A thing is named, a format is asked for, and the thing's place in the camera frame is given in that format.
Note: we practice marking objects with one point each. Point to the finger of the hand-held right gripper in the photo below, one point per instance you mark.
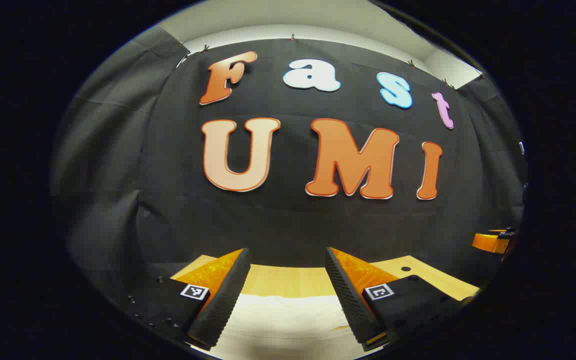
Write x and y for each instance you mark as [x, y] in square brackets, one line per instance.
[490, 242]

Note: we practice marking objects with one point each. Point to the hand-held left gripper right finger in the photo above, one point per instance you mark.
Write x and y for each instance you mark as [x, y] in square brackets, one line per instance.
[348, 300]

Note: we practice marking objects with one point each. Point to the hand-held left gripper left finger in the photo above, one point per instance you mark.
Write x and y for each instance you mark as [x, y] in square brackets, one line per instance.
[223, 300]

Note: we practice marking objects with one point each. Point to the white jeans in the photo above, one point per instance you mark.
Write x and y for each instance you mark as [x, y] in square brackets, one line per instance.
[288, 325]

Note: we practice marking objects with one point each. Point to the black backdrop cloth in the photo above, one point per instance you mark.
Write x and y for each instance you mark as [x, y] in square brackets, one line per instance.
[278, 220]

